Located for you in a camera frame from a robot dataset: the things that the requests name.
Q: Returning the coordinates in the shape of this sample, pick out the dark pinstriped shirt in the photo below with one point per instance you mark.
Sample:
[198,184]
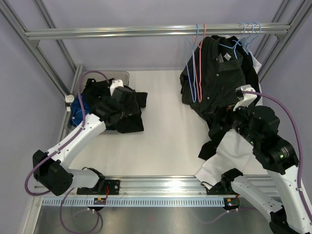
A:
[208,45]

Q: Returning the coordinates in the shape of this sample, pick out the clear plastic bin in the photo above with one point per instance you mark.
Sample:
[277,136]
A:
[122,75]

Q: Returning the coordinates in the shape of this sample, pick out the aluminium hanging rail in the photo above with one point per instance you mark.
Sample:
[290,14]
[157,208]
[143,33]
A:
[147,31]

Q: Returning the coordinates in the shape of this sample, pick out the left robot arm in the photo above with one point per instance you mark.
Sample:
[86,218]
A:
[51,168]

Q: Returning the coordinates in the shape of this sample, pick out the white shirt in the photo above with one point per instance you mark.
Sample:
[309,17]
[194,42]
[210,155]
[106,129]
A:
[231,156]

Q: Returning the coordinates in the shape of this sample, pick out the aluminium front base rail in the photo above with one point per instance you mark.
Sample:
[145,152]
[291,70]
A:
[186,186]

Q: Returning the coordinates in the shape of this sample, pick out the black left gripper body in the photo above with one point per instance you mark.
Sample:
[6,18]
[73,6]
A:
[130,109]

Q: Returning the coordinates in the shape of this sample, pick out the blue wire hanger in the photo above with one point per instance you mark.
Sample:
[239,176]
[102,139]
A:
[191,69]
[249,29]
[255,33]
[237,42]

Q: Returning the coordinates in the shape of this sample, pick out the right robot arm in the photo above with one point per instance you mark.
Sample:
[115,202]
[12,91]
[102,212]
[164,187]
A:
[290,216]

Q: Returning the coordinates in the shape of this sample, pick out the pink wire hanger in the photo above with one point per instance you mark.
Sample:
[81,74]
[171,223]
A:
[198,75]

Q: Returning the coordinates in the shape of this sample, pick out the blue plaid shirt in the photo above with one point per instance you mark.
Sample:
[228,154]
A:
[75,114]

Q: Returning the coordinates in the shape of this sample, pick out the black shirt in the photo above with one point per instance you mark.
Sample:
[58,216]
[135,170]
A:
[131,124]

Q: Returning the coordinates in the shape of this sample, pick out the right aluminium frame post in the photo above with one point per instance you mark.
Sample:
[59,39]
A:
[273,45]

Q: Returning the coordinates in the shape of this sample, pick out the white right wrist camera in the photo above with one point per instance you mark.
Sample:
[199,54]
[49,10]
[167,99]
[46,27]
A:
[246,95]

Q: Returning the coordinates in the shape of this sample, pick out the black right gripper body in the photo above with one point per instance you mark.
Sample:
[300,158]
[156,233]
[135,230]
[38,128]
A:
[240,122]

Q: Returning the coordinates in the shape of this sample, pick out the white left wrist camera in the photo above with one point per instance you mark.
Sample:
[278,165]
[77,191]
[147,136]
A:
[115,84]

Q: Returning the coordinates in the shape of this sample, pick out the white slotted cable duct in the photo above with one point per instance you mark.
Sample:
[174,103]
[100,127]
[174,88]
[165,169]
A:
[135,202]

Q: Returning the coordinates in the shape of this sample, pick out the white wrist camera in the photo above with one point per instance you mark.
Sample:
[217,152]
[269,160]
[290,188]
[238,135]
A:
[115,84]
[246,95]

